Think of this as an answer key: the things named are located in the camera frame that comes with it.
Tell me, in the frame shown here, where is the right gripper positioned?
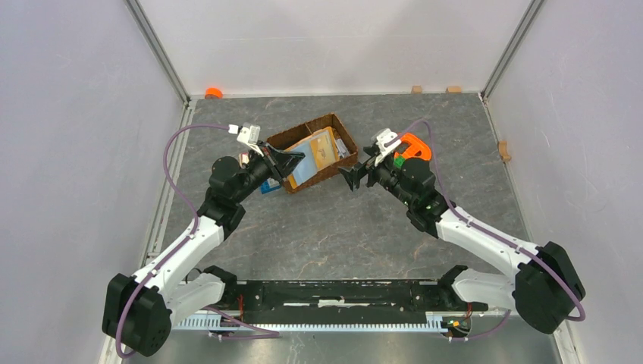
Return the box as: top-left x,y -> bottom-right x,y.
338,146 -> 415,208

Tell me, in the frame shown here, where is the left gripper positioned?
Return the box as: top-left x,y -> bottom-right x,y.
233,140 -> 305,203

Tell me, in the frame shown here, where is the yellow leather card holder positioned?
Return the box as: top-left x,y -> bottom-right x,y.
287,127 -> 340,188

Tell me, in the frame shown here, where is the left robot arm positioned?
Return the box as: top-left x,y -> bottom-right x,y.
102,142 -> 305,359

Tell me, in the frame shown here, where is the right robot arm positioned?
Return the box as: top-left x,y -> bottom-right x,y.
339,158 -> 586,334

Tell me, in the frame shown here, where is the silver cards pile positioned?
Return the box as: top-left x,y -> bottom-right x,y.
334,133 -> 350,159

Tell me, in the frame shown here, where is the brown woven basket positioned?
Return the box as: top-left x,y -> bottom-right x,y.
268,113 -> 359,194

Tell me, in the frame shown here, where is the blue toy brick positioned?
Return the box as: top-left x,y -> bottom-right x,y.
260,179 -> 281,194

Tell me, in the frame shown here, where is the green toy brick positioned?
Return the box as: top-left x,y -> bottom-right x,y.
394,155 -> 406,169

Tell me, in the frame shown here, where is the orange tape roll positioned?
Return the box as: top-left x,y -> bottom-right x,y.
204,87 -> 223,99

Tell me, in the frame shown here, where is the wooden block right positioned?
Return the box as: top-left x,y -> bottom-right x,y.
446,86 -> 463,93

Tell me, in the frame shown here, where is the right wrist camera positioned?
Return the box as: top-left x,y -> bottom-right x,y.
373,128 -> 401,167

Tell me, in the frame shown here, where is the orange plastic ring toy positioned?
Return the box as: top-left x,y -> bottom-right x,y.
394,133 -> 432,162

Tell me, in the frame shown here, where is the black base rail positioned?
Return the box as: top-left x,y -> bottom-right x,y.
214,279 -> 488,325

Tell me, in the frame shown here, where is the wooden clip on wall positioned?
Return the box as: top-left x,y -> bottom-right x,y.
497,140 -> 512,163

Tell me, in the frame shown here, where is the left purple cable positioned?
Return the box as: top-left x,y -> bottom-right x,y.
115,124 -> 282,359

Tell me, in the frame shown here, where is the purple cable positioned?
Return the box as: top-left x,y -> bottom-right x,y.
115,124 -> 282,359
384,119 -> 588,340

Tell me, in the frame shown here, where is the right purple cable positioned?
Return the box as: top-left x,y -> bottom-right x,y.
384,119 -> 588,340

